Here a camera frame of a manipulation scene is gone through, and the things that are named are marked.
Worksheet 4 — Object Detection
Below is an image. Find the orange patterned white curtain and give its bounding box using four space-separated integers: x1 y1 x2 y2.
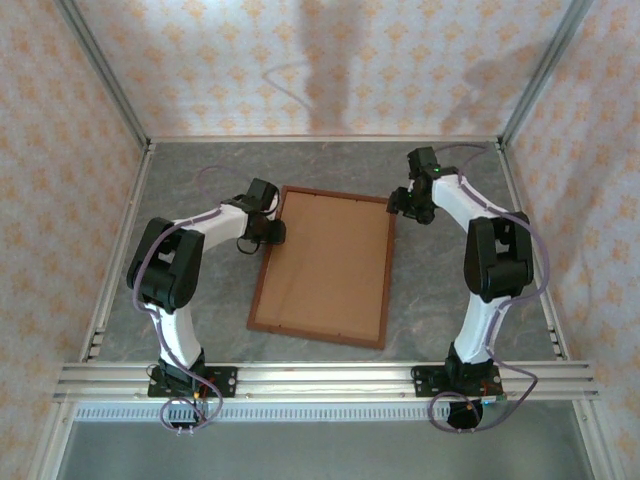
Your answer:
0 0 146 480
64 0 584 139
504 0 640 480

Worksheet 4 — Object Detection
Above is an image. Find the aluminium mounting beam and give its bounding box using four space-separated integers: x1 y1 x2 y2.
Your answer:
53 360 600 402

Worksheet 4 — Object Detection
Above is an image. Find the grey metal panel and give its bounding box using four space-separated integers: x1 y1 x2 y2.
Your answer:
57 419 596 480

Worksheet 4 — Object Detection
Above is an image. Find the brown wooden picture frame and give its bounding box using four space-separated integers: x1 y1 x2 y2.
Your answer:
245 184 400 351

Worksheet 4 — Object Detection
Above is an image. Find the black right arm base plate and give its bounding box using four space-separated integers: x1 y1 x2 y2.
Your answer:
410 365 504 400

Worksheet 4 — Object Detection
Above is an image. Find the grey slotted cable duct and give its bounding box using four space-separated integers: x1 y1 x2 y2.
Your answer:
73 402 584 424

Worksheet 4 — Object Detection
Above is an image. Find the aluminium side rail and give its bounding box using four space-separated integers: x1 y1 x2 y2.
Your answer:
497 142 574 364
78 142 155 364

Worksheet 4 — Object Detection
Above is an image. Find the aluminium corner post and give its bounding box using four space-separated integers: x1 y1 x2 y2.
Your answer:
53 0 154 149
498 0 599 149

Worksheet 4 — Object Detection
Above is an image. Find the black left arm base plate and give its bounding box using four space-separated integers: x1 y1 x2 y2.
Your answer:
147 366 239 400

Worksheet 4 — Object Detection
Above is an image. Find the thin black left camera cable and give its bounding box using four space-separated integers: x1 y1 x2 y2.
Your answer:
235 233 262 256

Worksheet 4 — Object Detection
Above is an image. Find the aluminium lower strut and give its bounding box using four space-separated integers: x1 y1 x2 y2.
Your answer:
29 399 76 480
572 399 614 480

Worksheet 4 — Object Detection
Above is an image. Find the aluminium cross rail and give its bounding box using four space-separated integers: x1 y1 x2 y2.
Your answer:
147 133 504 145

